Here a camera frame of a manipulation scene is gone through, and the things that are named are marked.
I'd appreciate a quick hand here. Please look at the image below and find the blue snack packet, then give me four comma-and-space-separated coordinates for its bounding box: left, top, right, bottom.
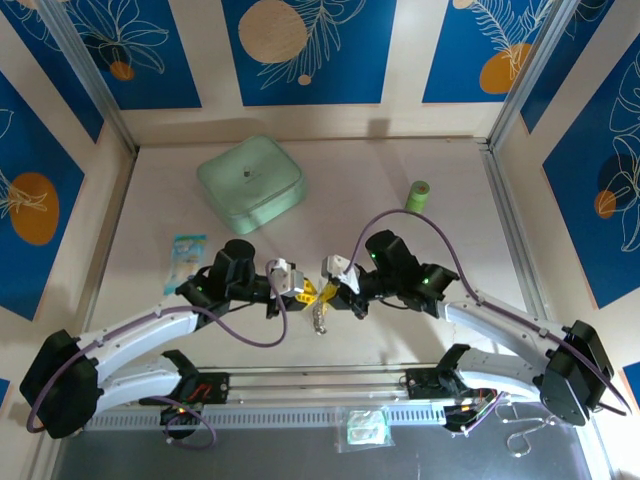
164, 233, 208, 296

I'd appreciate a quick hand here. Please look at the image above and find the mint green zip case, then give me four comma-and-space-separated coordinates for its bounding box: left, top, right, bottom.
196, 134, 308, 236

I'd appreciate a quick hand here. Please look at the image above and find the clear plastic bag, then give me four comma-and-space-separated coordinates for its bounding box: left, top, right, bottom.
337, 405, 394, 454

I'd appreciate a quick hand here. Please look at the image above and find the grey metal sheet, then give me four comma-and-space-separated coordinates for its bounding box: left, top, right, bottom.
49, 427, 614, 480

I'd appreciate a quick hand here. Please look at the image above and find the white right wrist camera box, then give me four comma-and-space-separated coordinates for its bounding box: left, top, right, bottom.
321, 253, 361, 296

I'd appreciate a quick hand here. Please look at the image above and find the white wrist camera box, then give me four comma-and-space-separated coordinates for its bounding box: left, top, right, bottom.
321, 253, 361, 296
266, 257, 306, 301

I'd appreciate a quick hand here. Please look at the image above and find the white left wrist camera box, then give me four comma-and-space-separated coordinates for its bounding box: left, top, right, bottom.
266, 257, 306, 301

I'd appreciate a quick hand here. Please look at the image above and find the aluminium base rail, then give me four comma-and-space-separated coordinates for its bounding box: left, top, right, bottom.
89, 367, 596, 431

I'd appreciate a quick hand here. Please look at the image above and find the aluminium side rail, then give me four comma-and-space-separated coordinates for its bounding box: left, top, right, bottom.
478, 142, 619, 480

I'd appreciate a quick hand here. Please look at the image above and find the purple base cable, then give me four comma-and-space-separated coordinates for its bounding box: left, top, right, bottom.
163, 396, 219, 450
449, 387, 509, 437

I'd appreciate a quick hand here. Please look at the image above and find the aluminium frame post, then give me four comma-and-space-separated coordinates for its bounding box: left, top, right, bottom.
37, 0, 140, 155
487, 0, 584, 151

